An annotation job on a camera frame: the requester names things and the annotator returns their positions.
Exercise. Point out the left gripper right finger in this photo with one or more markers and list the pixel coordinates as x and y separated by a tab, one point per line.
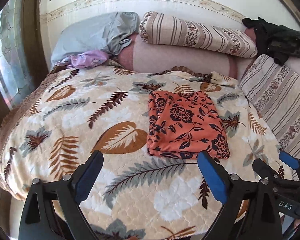
248	211

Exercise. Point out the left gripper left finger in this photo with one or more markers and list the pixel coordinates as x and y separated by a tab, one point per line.
52	211

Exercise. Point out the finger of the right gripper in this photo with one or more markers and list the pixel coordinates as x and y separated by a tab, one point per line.
263	170
293	163

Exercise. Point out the orange black floral garment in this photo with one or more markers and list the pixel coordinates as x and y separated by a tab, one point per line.
181	125

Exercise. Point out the black clothes pile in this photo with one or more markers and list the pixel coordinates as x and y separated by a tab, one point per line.
276	41

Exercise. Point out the cream leaf-pattern fleece blanket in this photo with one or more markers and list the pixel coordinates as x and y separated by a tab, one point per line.
75	112

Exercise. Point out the pink bed sheet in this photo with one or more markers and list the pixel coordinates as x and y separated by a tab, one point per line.
153	58

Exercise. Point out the purple floral cloth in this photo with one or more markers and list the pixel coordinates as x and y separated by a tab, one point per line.
92	58

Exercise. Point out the striped beige bolster pillow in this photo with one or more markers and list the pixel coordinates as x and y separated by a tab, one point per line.
158	28

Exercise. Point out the grey-blue pillow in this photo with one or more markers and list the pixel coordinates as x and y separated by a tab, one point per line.
108	33

